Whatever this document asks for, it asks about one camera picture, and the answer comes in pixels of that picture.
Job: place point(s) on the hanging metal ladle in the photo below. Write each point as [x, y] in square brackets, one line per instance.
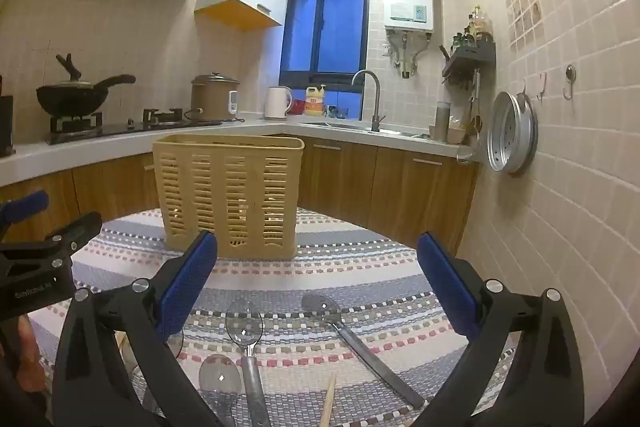
[476, 107]

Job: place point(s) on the round metal steamer plate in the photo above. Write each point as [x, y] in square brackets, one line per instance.
[507, 134]

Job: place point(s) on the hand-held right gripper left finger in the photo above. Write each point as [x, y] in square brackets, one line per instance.
[190, 287]

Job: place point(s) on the small wall hook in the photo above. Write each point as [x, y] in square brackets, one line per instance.
[541, 87]

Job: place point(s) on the row of condiment bottles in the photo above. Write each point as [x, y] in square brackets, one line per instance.
[477, 27]

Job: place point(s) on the steel sink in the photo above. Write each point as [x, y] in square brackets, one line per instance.
[340, 126]

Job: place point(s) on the black knife block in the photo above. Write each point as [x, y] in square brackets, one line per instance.
[6, 122]

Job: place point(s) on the person's left hand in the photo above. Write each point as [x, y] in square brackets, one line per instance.
[30, 357]

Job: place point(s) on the wooden chopstick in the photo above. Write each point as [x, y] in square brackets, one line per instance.
[328, 399]

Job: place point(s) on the metal wall hook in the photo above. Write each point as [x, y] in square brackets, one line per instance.
[569, 79]

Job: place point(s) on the steel kitchen faucet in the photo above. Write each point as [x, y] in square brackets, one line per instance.
[375, 107]

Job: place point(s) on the red container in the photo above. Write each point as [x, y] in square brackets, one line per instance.
[298, 107]

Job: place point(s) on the wooden base cabinets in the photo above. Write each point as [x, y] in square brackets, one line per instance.
[390, 187]

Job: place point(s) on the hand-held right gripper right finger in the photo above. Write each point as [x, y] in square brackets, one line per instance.
[445, 287]

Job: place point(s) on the black wok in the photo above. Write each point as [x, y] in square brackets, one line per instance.
[75, 99]

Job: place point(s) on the brown cylindrical canister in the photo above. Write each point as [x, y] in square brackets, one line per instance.
[442, 122]

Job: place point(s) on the black gas stove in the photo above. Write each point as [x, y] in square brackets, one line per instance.
[125, 127]

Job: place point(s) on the water heater pipes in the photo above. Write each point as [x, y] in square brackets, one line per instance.
[407, 52]

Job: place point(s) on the white electric kettle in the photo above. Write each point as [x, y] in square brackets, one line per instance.
[276, 103]

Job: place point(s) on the beige slotted plastic utensil basket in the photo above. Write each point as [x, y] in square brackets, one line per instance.
[227, 197]

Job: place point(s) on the dark wall spice rack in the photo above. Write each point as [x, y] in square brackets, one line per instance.
[470, 54]

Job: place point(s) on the yellow detergent bottle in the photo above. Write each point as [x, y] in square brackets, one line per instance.
[315, 103]

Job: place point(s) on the dark framed window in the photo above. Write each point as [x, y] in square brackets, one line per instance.
[325, 27]

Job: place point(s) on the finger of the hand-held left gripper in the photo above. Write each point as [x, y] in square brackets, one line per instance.
[25, 206]
[75, 229]

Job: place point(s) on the white kitchen countertop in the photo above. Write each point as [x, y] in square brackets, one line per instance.
[60, 157]

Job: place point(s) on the striped woven tablecloth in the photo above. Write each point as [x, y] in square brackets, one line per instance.
[320, 267]

